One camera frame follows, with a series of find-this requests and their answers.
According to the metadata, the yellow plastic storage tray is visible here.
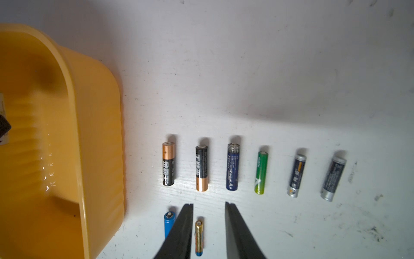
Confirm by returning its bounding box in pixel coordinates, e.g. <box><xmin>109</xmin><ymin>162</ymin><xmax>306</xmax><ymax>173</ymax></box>
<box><xmin>1</xmin><ymin>24</ymin><xmax>125</xmax><ymax>259</ymax></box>

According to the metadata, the black gold battery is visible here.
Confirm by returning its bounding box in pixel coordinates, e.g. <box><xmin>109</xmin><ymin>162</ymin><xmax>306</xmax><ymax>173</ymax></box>
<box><xmin>0</xmin><ymin>114</ymin><xmax>11</xmax><ymax>138</ymax></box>

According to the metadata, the black battery copper end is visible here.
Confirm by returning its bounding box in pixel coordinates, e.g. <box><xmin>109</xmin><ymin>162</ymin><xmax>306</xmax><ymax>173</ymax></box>
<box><xmin>195</xmin><ymin>145</ymin><xmax>208</xmax><ymax>192</ymax></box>

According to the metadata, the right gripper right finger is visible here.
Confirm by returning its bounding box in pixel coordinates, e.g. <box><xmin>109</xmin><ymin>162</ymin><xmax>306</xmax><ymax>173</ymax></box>
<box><xmin>225</xmin><ymin>202</ymin><xmax>266</xmax><ymax>259</ymax></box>

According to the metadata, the black silver battery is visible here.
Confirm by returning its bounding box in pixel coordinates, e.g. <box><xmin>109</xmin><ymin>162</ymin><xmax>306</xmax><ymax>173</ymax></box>
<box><xmin>321</xmin><ymin>156</ymin><xmax>347</xmax><ymax>202</ymax></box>

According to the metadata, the black white slim battery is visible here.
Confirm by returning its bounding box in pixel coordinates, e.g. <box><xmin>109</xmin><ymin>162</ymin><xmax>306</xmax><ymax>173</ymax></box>
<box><xmin>287</xmin><ymin>154</ymin><xmax>307</xmax><ymax>198</ymax></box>

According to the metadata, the green battery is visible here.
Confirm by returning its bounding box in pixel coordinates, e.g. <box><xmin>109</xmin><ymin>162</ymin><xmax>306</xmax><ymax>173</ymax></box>
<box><xmin>254</xmin><ymin>151</ymin><xmax>268</xmax><ymax>195</ymax></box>

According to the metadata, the dark blue battery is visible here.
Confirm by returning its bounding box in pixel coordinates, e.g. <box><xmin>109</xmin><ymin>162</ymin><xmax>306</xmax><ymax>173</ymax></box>
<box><xmin>226</xmin><ymin>143</ymin><xmax>240</xmax><ymax>191</ymax></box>

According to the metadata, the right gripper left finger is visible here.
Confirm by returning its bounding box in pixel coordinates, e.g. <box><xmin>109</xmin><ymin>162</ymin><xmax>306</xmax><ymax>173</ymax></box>
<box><xmin>154</xmin><ymin>204</ymin><xmax>194</xmax><ymax>259</ymax></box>

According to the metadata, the black copper battery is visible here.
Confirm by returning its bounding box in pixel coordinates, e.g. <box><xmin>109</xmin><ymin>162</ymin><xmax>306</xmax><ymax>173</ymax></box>
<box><xmin>162</xmin><ymin>141</ymin><xmax>175</xmax><ymax>186</ymax></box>

